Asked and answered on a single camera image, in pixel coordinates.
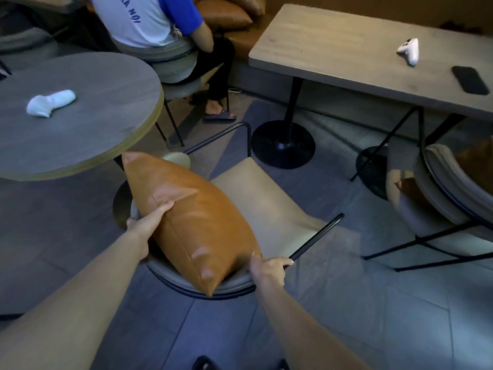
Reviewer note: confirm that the round grey wooden table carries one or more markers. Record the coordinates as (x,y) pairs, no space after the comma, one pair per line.
(96,111)

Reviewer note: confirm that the light wooden table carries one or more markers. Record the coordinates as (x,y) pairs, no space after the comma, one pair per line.
(46,1)

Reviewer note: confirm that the black shoe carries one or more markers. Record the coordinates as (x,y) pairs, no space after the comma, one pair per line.
(282,365)
(204,363)

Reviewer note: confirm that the brown leather bench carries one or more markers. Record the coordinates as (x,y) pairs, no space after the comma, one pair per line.
(242,40)

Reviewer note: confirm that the person's right hand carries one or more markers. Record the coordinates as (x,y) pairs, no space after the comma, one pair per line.
(269,271)

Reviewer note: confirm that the person's left forearm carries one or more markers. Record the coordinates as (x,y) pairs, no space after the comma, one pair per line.
(69,315)

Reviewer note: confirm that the black bag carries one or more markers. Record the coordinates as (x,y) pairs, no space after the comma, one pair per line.
(460,27)

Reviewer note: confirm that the rectangular wooden table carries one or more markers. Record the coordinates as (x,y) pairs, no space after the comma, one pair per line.
(346,46)

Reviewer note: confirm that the grey chair black frame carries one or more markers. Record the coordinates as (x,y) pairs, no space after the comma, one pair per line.
(23,44)
(177,69)
(262,204)
(443,177)

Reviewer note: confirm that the black smartphone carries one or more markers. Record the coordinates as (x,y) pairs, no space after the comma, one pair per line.
(470,80)

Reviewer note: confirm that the person's right forearm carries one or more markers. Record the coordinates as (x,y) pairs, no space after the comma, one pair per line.
(304,335)

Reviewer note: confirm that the person's left hand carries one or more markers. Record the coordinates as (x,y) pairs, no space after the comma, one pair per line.
(148,227)

